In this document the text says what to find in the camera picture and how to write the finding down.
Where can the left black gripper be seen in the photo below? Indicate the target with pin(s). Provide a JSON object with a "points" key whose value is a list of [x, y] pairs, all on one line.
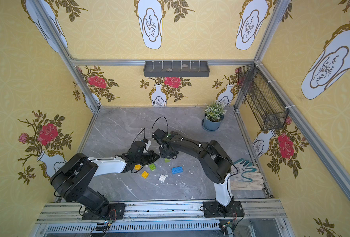
{"points": [[146, 155]]}

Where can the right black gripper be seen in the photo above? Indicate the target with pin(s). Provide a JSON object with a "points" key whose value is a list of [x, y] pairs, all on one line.
{"points": [[167, 149]]}

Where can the yellow lego brick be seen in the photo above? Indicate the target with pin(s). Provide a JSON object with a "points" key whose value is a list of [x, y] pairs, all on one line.
{"points": [[145, 174], [137, 167]]}

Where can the blue long lego brick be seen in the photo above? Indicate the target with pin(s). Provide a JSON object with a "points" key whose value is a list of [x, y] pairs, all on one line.
{"points": [[177, 170]]}

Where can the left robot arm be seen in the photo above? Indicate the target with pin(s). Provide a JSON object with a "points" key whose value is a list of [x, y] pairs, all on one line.
{"points": [[72, 180]]}

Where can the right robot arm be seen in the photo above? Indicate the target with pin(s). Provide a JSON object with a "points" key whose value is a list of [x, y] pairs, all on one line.
{"points": [[214, 161]]}

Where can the white lego brick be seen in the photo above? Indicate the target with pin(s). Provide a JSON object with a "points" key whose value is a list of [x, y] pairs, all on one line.
{"points": [[162, 178]]}

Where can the potted plant blue pot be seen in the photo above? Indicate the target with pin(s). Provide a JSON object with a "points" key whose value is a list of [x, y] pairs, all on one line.
{"points": [[214, 115]]}

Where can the work glove with teal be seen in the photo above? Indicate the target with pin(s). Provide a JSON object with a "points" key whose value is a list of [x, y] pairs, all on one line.
{"points": [[248, 177]]}

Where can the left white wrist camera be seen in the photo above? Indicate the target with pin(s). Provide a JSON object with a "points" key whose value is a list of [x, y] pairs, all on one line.
{"points": [[147, 145]]}

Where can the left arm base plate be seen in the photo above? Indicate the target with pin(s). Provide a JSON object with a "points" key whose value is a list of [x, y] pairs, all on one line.
{"points": [[114, 211]]}

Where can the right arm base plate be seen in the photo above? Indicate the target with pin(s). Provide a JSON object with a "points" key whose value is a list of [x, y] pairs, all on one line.
{"points": [[215, 209]]}

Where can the grey wall shelf tray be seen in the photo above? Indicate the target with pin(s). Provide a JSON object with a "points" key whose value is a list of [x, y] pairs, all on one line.
{"points": [[176, 68]]}

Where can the black wire mesh basket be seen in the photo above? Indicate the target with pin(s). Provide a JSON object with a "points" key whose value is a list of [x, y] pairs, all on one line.
{"points": [[267, 107]]}

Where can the aluminium front rail frame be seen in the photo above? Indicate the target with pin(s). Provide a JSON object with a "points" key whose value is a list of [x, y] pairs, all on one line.
{"points": [[263, 217]]}

